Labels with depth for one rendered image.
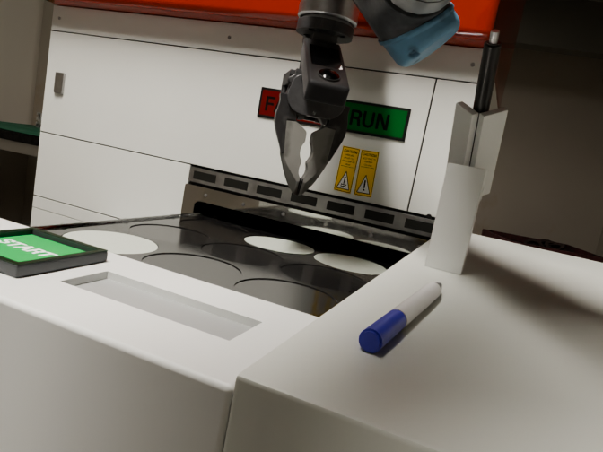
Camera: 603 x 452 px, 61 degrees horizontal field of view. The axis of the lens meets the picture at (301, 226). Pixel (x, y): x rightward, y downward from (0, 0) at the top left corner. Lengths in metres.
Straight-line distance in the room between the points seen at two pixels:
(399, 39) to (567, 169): 5.68
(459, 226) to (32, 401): 0.31
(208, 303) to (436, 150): 0.57
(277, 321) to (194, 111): 0.72
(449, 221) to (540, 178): 5.71
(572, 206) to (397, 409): 6.05
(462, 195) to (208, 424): 0.29
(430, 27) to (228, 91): 0.45
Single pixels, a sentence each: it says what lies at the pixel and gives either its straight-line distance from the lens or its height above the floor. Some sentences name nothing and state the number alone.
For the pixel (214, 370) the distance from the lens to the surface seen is 0.18.
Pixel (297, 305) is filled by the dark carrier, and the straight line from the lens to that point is 0.47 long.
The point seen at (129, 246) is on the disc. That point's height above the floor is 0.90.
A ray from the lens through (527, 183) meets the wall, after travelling 6.09.
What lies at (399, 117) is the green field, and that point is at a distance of 0.78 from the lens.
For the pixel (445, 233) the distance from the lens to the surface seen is 0.42.
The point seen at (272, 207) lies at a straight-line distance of 0.83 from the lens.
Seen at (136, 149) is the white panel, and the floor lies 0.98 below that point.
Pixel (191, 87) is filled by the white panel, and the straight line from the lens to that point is 0.94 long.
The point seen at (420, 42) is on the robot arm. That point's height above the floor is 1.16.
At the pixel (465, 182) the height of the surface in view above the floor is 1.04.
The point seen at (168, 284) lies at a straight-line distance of 0.27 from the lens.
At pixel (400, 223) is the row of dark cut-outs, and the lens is 0.78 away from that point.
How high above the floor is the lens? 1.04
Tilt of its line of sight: 9 degrees down
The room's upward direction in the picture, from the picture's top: 11 degrees clockwise
